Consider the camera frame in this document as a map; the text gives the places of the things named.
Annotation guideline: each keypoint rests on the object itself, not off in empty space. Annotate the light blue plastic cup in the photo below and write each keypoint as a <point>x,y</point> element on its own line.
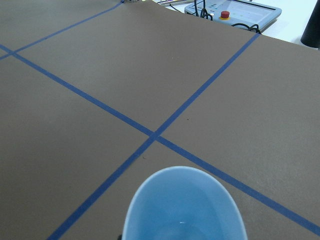
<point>183,203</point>

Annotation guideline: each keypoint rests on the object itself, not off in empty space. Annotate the teach pendant with red button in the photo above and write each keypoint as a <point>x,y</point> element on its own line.
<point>231,12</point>

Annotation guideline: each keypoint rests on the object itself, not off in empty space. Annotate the black cylinder object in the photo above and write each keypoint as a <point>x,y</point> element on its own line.
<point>311,34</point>

